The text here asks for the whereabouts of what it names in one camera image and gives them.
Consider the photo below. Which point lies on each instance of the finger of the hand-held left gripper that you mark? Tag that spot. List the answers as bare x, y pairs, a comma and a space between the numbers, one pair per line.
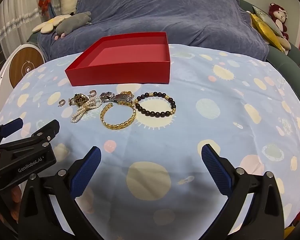
11, 126
42, 133

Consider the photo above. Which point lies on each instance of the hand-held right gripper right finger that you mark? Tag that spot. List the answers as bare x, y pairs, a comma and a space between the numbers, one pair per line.
215, 170

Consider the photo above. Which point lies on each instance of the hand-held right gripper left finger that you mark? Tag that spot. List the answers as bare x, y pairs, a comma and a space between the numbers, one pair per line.
86, 170

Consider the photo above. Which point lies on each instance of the gold wristwatch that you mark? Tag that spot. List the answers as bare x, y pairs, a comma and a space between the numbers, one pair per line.
78, 98

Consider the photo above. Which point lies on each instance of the silver wristwatch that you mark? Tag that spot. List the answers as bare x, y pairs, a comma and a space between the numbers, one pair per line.
106, 96

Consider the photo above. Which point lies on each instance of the red cardboard box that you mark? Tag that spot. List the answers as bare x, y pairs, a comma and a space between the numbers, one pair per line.
130, 72

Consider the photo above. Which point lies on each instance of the light blue patterned tablecloth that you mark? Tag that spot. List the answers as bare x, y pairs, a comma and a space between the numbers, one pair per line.
190, 120

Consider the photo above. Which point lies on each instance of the white device with wooden disc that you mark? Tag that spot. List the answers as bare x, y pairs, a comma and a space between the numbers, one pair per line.
25, 65

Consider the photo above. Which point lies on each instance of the flower shaped cushion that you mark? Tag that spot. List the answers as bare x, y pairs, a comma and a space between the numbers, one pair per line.
48, 23

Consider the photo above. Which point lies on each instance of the white sheer curtain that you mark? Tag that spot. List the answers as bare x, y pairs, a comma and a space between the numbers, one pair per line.
17, 12

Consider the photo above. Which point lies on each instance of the grey plush toy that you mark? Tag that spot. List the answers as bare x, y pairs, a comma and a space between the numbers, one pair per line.
72, 22

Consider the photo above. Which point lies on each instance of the red curtain bow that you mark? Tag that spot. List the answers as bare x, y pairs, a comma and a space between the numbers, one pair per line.
44, 4

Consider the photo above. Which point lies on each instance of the beige plush toy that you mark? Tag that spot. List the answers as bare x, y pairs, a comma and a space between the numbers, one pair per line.
285, 44

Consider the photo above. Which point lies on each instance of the gold cushion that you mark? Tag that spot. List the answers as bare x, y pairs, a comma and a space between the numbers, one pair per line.
265, 30

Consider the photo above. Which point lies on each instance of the silver grey cushion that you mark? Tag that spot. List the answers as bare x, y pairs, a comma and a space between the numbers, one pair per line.
267, 20

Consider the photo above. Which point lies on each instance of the blue sofa blanket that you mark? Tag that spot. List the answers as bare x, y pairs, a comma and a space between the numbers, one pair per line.
165, 12

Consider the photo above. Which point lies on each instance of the red monkey plush toy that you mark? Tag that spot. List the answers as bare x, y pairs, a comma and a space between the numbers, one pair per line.
278, 15

